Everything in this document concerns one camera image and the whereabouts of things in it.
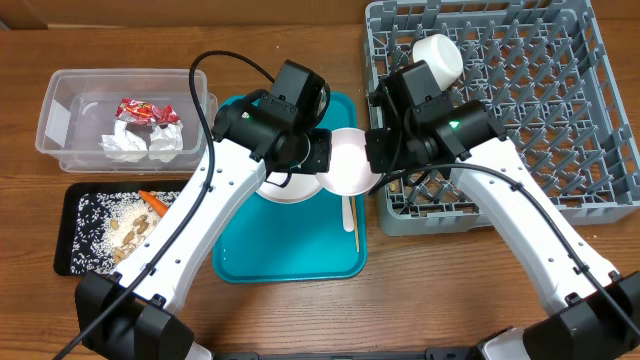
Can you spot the grey dishwasher rack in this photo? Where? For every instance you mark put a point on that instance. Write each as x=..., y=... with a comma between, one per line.
x=542, y=68

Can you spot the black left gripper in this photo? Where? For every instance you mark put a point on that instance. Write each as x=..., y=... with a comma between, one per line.
x=323, y=161

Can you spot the black plastic tray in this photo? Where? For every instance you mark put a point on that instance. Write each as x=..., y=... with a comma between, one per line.
x=62, y=240

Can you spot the wooden chopstick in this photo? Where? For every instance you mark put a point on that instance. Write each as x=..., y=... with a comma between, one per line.
x=355, y=221

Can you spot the red snack wrapper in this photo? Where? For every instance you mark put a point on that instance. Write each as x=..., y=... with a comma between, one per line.
x=145, y=114

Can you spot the teal plastic tray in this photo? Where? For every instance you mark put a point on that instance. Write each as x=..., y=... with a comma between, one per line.
x=274, y=242

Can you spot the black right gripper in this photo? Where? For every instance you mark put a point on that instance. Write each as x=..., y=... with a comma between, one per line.
x=377, y=151

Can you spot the rice and peanut leftovers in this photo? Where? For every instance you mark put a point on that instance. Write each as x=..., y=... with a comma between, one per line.
x=107, y=229

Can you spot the small pink bowl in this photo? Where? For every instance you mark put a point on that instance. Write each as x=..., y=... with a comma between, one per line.
x=349, y=172

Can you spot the pink plate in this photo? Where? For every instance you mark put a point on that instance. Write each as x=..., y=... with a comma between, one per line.
x=288, y=189

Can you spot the clear plastic bin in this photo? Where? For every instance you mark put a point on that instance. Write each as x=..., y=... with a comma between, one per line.
x=80, y=106

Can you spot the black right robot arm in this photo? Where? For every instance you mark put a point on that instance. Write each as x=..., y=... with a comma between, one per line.
x=593, y=311

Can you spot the white tissue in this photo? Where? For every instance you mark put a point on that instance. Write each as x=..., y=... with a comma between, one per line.
x=123, y=145
x=166, y=142

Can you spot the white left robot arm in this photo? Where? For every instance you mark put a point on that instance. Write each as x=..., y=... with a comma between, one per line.
x=133, y=312

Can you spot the orange carrot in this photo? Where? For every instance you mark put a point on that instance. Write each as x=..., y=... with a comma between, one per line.
x=156, y=204

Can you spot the white plastic fork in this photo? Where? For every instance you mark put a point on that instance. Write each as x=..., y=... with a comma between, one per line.
x=347, y=214

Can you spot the white bowl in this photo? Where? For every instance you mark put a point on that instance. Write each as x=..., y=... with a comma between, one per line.
x=442, y=56

